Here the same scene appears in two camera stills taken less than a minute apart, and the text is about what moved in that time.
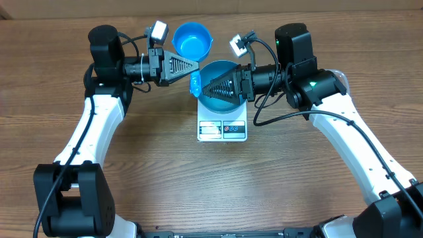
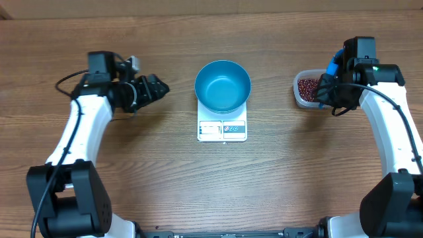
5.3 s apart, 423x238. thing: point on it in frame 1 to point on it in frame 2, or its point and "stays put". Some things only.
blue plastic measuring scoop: x=193 y=40 to x=332 y=66
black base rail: x=287 y=233 stays put
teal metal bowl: x=209 y=71 stays put
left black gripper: x=158 y=55 to x=147 y=95
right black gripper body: x=245 y=73 to x=335 y=96
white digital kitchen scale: x=231 y=126 stays put
